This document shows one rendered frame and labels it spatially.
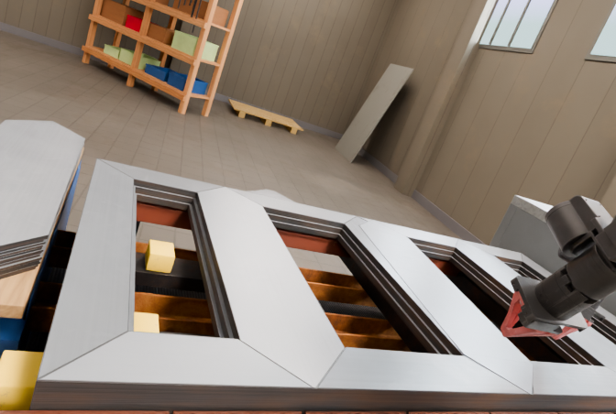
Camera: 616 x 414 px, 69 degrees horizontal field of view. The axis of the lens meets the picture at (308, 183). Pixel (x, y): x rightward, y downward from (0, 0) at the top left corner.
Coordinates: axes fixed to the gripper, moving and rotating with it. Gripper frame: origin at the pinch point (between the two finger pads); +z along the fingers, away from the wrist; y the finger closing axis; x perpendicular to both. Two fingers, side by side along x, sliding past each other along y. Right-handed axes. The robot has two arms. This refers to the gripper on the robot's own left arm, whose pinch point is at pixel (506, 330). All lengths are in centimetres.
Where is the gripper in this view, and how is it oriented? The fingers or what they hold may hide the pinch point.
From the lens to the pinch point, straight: 77.7
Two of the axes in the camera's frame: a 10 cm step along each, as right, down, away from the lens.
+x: 0.5, 7.1, -7.0
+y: -9.1, -2.5, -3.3
